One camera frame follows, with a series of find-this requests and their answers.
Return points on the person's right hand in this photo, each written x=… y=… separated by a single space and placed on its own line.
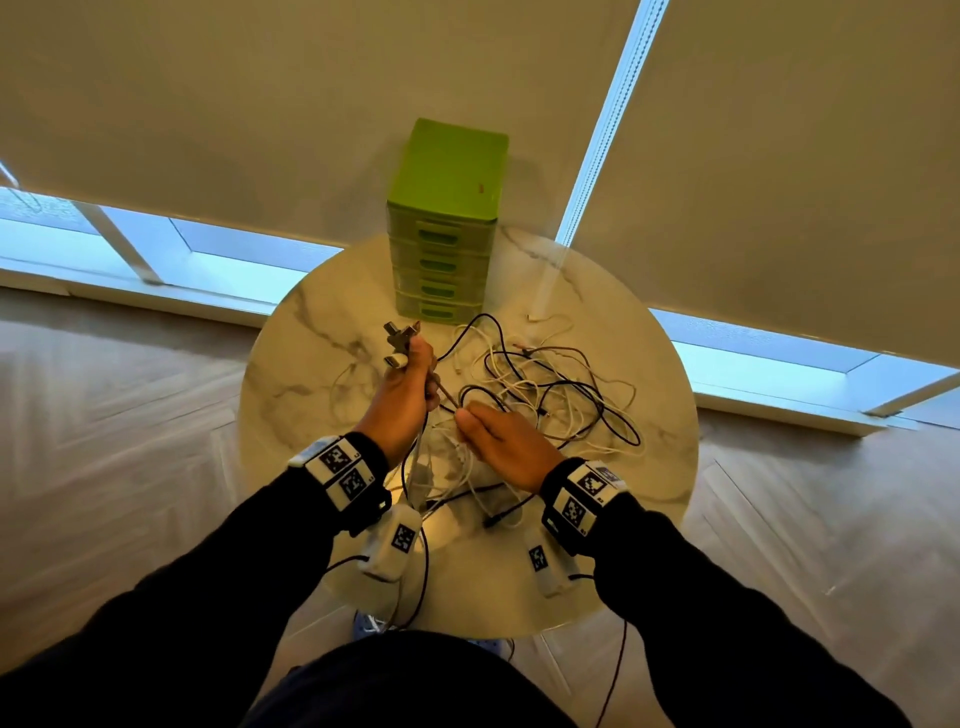
x=510 y=446

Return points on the person's left hand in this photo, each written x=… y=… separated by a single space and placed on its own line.
x=396 y=411

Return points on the person's left thumb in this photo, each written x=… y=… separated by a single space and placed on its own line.
x=422 y=355

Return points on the person's right thumb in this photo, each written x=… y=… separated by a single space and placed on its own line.
x=469 y=430

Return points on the person's left forearm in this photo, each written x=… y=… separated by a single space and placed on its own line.
x=187 y=600

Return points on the person's right forearm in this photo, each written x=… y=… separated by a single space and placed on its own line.
x=720 y=630

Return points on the right wrist marker band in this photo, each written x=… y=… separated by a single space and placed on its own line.
x=583 y=499

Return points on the wrist marker band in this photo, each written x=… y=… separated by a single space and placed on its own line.
x=583 y=499
x=341 y=472

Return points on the left wrist marker band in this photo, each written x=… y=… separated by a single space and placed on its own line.
x=341 y=472

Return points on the green plastic drawer unit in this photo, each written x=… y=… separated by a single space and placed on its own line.
x=446 y=195

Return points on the person's blue shoe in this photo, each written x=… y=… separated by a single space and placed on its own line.
x=369 y=625
x=491 y=646

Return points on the person's dark trousers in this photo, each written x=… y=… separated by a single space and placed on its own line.
x=405 y=686

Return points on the wide beige roller blind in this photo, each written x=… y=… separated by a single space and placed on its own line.
x=225 y=97

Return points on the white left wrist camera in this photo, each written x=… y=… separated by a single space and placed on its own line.
x=394 y=544

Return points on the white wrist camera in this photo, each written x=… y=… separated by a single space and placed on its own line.
x=394 y=544
x=546 y=564

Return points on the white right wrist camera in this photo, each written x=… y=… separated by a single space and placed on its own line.
x=546 y=564

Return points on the white window frame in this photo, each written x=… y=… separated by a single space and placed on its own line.
x=225 y=262

